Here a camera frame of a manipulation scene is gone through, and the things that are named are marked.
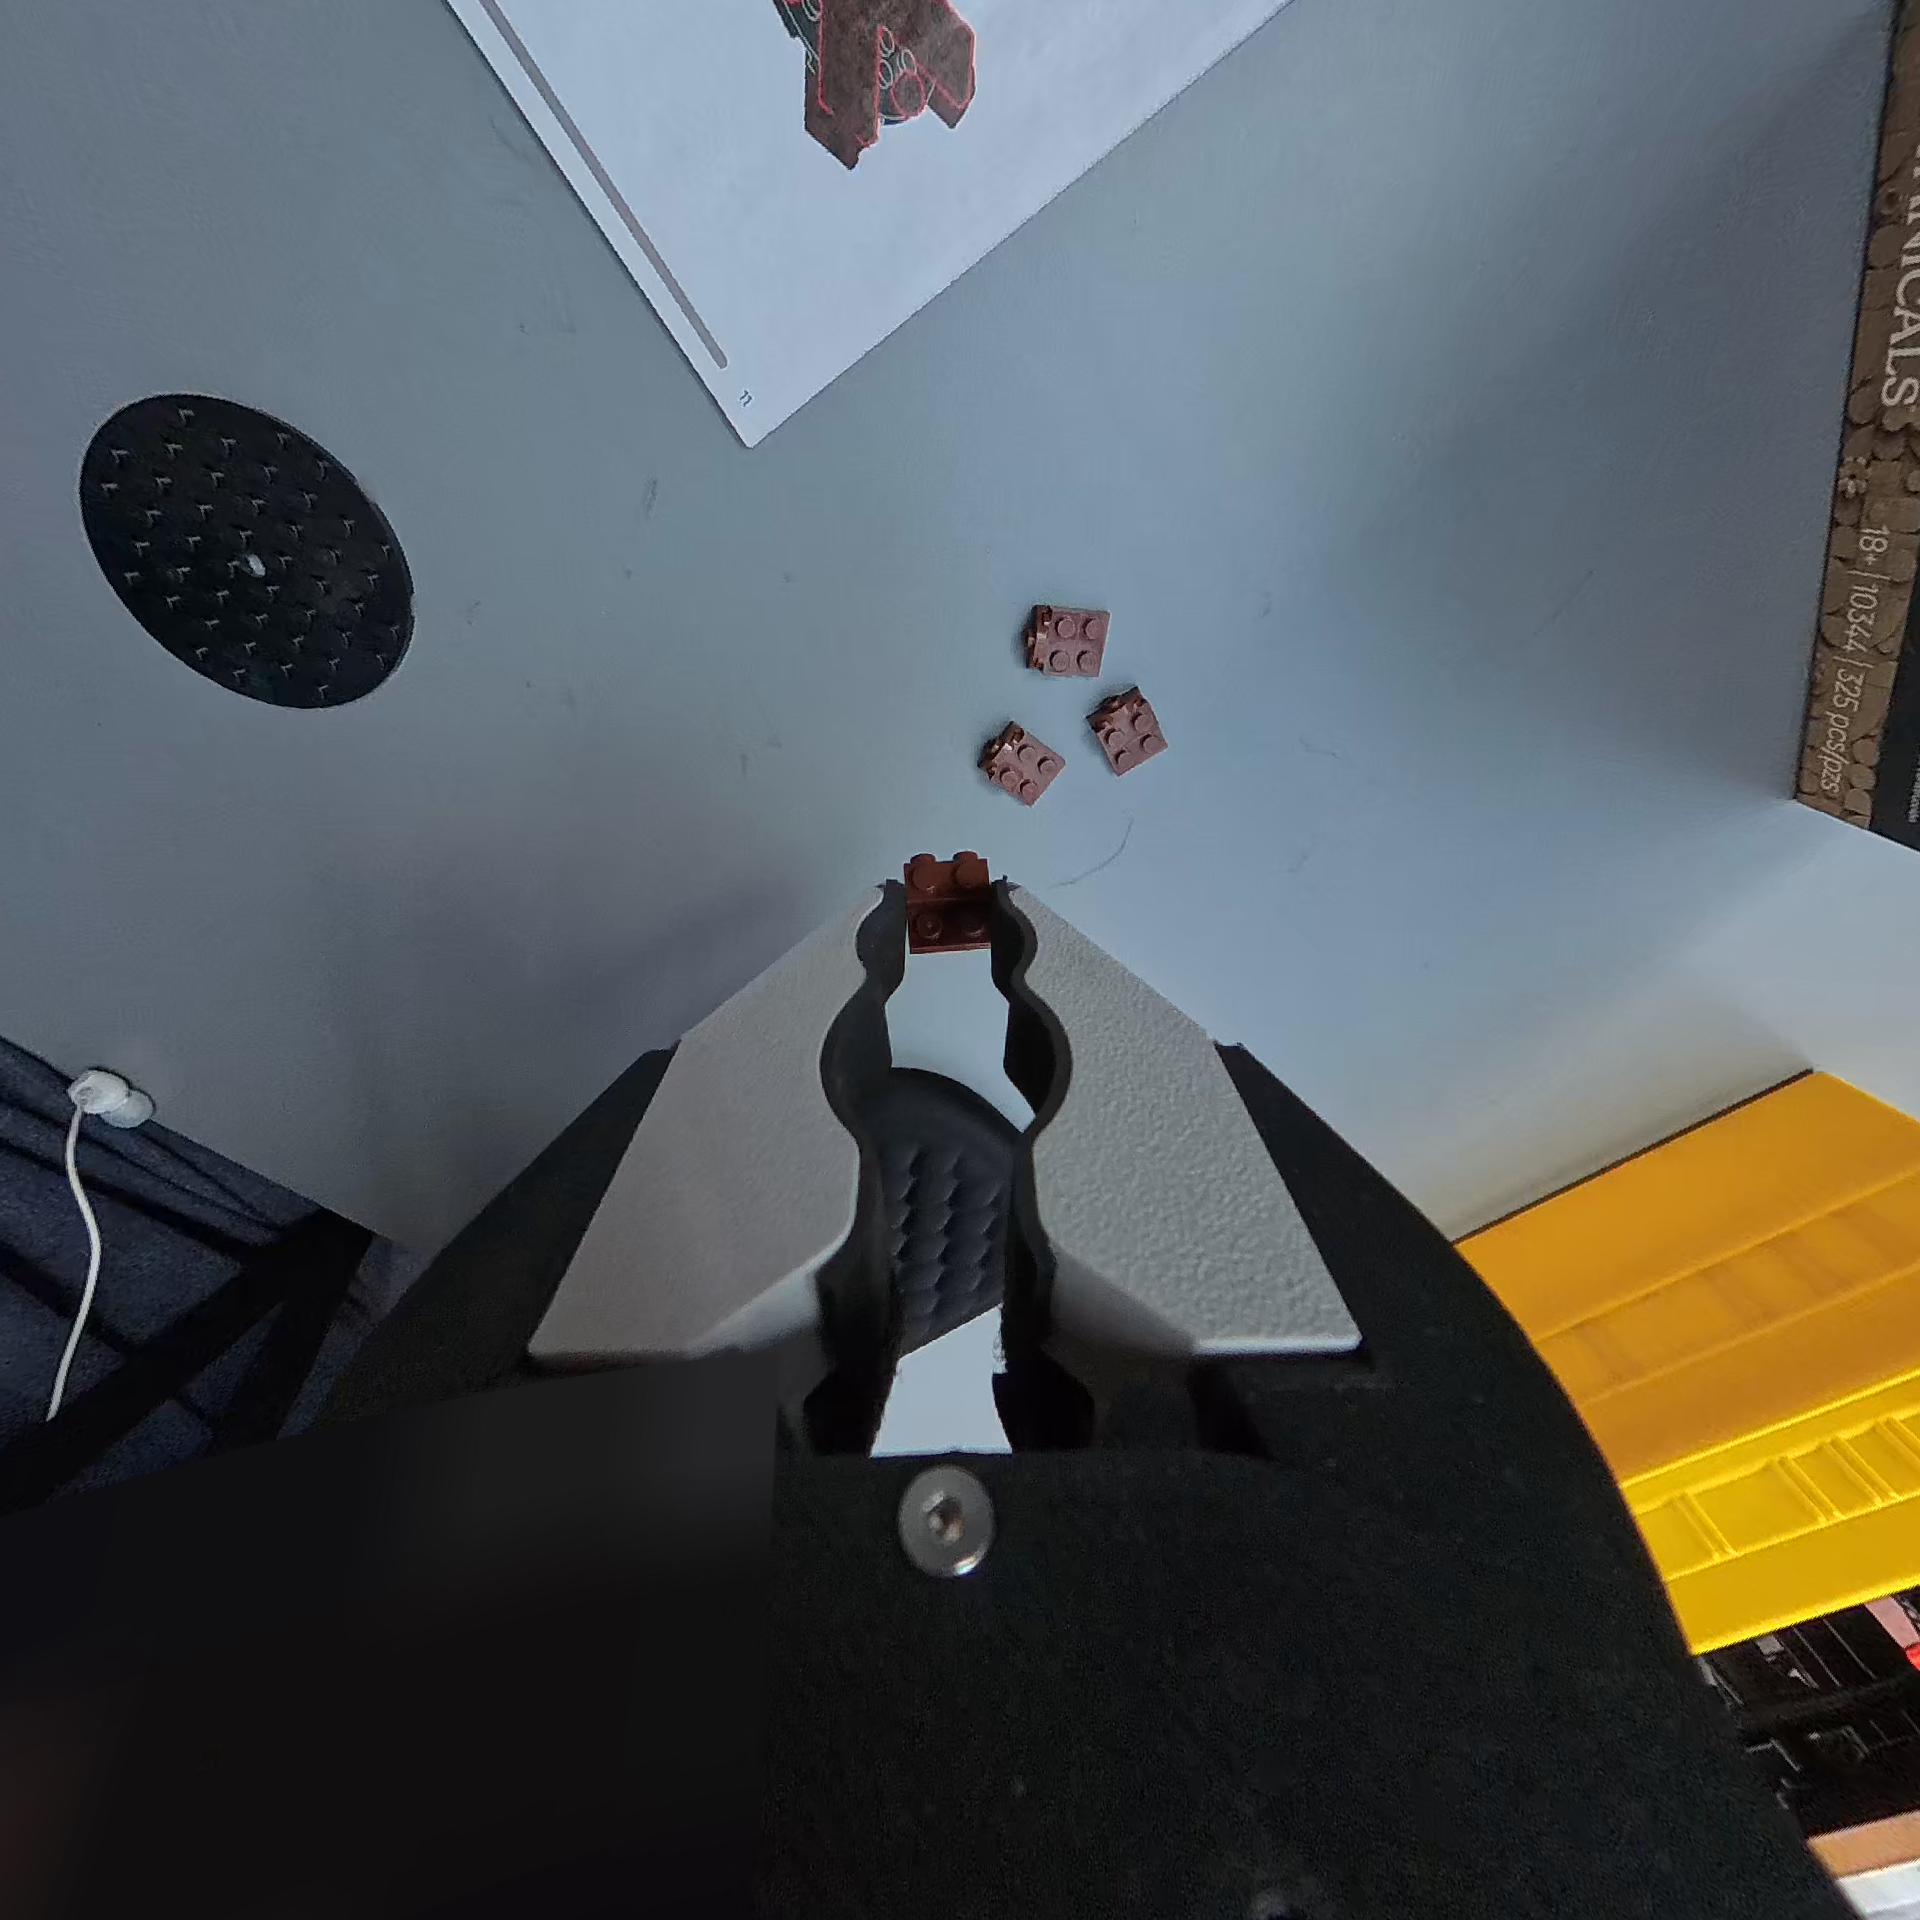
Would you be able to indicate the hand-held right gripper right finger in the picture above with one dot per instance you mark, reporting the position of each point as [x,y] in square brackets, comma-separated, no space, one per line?
[1186,1201]

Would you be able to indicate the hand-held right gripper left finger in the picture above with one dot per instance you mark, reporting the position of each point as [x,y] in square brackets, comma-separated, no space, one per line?
[704,1201]

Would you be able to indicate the brown square toy brick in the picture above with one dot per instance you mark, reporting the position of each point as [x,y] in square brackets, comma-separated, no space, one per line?
[1127,733]
[1069,643]
[1023,765]
[950,916]

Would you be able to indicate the black round studded plate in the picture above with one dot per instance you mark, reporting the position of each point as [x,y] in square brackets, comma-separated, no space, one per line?
[242,601]

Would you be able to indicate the grey desk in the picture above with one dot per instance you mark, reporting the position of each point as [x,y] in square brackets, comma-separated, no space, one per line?
[1350,451]

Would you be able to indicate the black padded wrist rest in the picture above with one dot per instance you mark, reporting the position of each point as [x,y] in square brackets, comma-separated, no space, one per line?
[938,1201]

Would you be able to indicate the yellow plastic bin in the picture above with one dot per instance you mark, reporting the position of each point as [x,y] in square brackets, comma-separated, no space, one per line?
[1725,1349]

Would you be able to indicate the person's navy shirt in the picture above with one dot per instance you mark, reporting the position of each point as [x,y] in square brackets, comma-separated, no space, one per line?
[31,1201]

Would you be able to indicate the dark bamboo toy set box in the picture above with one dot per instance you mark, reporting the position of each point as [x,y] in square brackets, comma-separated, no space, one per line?
[1875,451]

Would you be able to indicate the white instruction booklet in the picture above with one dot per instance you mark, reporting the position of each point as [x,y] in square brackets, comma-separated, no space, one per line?
[720,149]

